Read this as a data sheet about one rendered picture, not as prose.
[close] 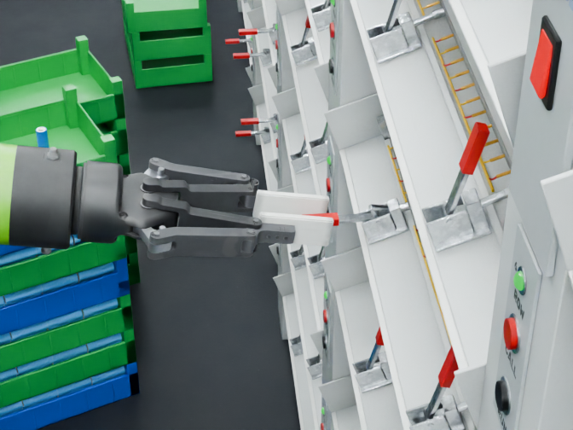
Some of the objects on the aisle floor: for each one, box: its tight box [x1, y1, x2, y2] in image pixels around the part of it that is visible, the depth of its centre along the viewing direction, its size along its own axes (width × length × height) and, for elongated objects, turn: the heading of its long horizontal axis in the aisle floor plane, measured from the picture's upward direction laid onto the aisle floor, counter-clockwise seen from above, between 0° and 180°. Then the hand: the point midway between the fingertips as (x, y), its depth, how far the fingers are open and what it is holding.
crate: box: [0, 362, 140, 430], centre depth 230 cm, size 30×20×8 cm
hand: (293, 217), depth 118 cm, fingers open, 3 cm apart
